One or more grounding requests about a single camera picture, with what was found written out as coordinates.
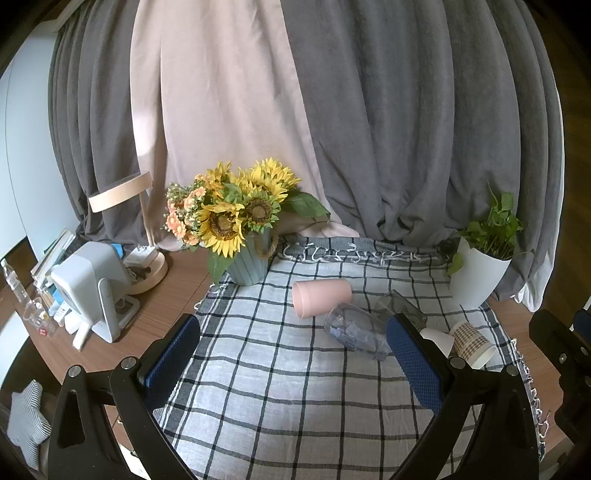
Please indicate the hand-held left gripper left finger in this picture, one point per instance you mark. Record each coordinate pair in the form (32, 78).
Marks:
(171, 356)

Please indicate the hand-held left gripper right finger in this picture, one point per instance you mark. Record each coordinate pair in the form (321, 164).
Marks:
(415, 367)

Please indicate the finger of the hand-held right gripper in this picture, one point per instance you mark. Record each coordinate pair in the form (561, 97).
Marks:
(551, 337)

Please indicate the white cup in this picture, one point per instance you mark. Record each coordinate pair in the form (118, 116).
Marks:
(438, 340)

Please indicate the plaid paper cup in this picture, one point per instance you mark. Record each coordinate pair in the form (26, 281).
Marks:
(471, 344)

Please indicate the dark grey glass cup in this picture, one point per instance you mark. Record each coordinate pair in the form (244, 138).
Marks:
(401, 307)

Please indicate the clear printed glass cup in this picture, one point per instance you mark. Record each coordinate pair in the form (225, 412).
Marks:
(353, 330)

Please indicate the pink cup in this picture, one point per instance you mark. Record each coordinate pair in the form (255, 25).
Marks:
(323, 297)

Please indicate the clear plastic cup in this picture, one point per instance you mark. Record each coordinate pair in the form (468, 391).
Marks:
(39, 318)

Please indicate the white plant pot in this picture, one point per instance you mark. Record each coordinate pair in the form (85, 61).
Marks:
(475, 277)

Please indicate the white power adapter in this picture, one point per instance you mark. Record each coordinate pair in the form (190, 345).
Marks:
(141, 256)

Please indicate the white projector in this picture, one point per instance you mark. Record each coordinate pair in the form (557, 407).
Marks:
(87, 277)

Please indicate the checked tablecloth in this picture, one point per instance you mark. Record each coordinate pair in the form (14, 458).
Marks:
(286, 392)

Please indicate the green pothos plant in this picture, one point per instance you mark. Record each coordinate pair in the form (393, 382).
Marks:
(494, 230)

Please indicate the blue ribbed vase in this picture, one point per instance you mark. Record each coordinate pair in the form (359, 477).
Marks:
(249, 263)

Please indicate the sunflower bouquet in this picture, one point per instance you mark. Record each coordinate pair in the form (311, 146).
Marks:
(226, 217)

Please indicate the stack of books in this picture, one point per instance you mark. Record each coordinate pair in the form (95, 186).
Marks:
(51, 258)

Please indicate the striped star pillow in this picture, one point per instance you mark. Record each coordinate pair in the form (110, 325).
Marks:
(27, 420)

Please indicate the clear bottle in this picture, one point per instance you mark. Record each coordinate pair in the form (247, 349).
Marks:
(14, 284)

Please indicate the grey curtain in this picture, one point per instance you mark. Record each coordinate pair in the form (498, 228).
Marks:
(415, 115)

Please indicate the pink curtain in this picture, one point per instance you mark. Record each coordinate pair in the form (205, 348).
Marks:
(217, 92)

